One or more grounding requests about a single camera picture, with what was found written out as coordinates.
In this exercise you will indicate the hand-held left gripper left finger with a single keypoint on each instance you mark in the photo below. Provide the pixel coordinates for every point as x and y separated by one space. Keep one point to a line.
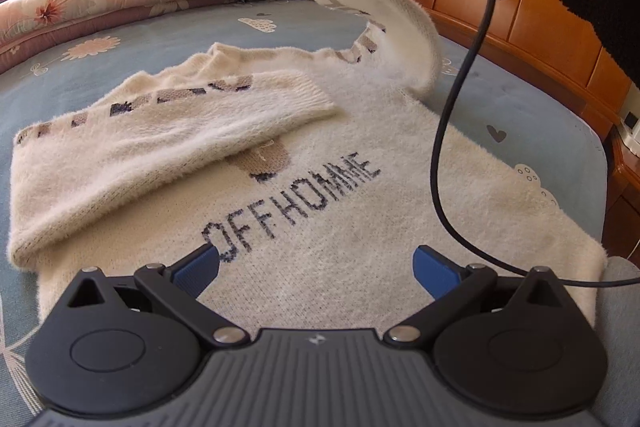
195 268

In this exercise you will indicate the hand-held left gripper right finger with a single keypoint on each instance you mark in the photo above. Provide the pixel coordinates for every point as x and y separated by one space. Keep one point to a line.
435 271

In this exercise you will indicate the cream fuzzy sweater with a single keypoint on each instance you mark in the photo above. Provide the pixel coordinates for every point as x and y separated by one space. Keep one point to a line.
350 232

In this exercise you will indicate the white socket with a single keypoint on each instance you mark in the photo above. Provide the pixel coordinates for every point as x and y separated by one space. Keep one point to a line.
631 122

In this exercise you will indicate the wooden nightstand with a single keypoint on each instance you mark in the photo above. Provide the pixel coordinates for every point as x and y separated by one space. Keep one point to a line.
622 197

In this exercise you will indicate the pink floral quilt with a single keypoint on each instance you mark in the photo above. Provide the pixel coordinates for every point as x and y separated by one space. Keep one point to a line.
125 2

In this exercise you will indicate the wooden bed frame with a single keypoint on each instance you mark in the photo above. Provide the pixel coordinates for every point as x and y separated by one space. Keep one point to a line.
550 47

